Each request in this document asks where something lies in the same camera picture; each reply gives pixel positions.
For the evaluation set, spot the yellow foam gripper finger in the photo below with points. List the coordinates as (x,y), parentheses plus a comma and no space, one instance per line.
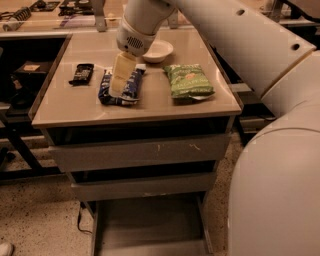
(123,67)

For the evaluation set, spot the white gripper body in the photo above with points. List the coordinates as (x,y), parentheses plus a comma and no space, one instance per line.
(136,40)

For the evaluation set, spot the blue chip bag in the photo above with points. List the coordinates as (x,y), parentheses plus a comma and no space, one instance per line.
(130,93)

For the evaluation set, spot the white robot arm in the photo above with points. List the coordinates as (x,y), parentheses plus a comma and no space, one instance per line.
(274,198)

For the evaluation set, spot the green chip bag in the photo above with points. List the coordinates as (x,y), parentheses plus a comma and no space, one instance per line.
(188,81)

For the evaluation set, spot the top grey drawer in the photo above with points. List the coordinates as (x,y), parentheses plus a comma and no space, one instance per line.
(136,153)

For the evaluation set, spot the grey drawer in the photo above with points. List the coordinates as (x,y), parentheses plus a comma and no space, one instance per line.
(143,187)
(171,225)
(136,153)

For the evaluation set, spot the middle grey drawer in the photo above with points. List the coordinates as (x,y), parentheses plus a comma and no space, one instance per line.
(143,187)

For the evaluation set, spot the bottom grey drawer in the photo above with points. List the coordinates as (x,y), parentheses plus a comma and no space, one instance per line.
(171,225)

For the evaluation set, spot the white paper bowl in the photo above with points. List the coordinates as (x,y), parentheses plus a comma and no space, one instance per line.
(158,51)

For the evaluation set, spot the black snack bar wrapper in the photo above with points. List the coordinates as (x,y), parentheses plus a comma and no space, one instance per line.
(82,75)

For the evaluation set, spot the black box under bench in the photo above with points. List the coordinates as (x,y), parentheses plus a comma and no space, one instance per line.
(32,74)

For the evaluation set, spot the white shoe tip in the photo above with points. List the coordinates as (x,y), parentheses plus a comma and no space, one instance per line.
(6,249)

